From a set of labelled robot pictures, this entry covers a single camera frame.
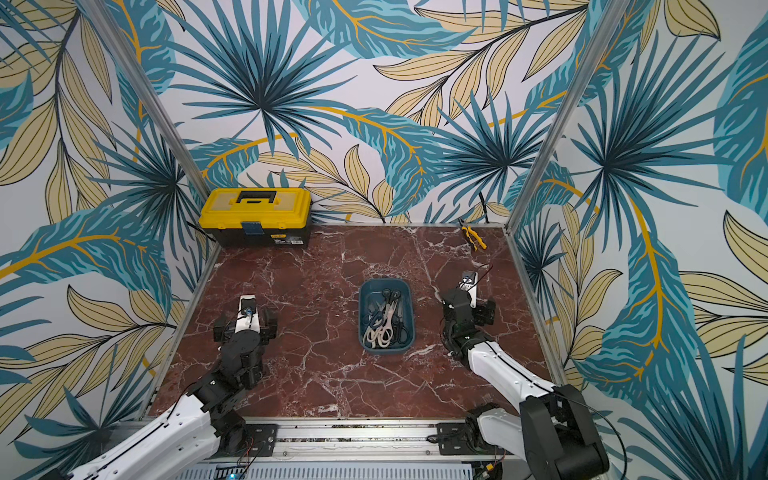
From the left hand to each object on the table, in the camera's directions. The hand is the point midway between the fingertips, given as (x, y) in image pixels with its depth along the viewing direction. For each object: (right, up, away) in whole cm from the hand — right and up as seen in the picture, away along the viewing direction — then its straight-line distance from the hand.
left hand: (243, 314), depth 78 cm
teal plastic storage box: (+32, +4, +19) cm, 37 cm away
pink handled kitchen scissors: (+38, -8, +10) cm, 40 cm away
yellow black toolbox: (-7, +28, +23) cm, 37 cm away
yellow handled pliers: (+72, +22, +38) cm, 84 cm away
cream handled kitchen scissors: (+33, -7, +10) cm, 35 cm away
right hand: (+63, +4, +8) cm, 64 cm away
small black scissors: (+39, +2, +19) cm, 44 cm away
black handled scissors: (+41, -8, +13) cm, 44 cm away
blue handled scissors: (+33, -4, +13) cm, 36 cm away
